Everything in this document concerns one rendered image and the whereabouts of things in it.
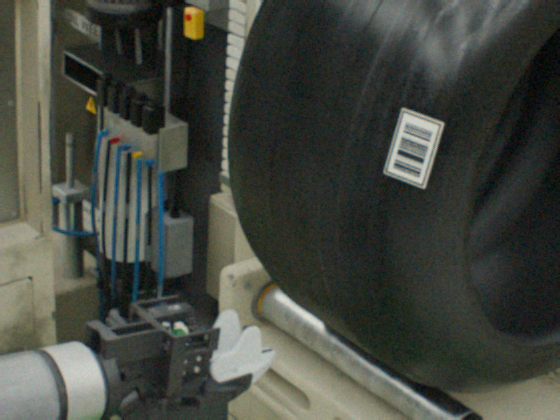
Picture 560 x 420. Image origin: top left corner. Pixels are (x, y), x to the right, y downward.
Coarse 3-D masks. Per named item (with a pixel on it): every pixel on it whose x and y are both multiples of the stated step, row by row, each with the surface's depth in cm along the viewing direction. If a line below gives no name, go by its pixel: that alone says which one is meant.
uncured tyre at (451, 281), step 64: (320, 0) 118; (384, 0) 113; (448, 0) 109; (512, 0) 109; (256, 64) 123; (320, 64) 116; (384, 64) 111; (448, 64) 109; (512, 64) 111; (256, 128) 123; (320, 128) 116; (384, 128) 111; (448, 128) 110; (512, 128) 161; (256, 192) 126; (320, 192) 117; (384, 192) 112; (448, 192) 112; (512, 192) 162; (256, 256) 136; (320, 256) 121; (384, 256) 115; (448, 256) 116; (512, 256) 158; (320, 320) 137; (384, 320) 120; (448, 320) 120; (512, 320) 150; (448, 384) 129; (512, 384) 135
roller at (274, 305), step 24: (264, 312) 152; (288, 312) 149; (312, 336) 146; (336, 336) 144; (336, 360) 143; (360, 360) 140; (384, 384) 137; (408, 384) 135; (408, 408) 135; (432, 408) 132; (456, 408) 131
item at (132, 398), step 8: (136, 392) 111; (128, 400) 111; (136, 400) 111; (120, 408) 111; (128, 408) 111; (136, 408) 112; (144, 408) 113; (120, 416) 111; (128, 416) 112; (136, 416) 112; (144, 416) 113
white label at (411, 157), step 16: (400, 128) 110; (416, 128) 109; (432, 128) 108; (400, 144) 110; (416, 144) 109; (432, 144) 109; (400, 160) 110; (416, 160) 109; (432, 160) 109; (400, 176) 110; (416, 176) 110
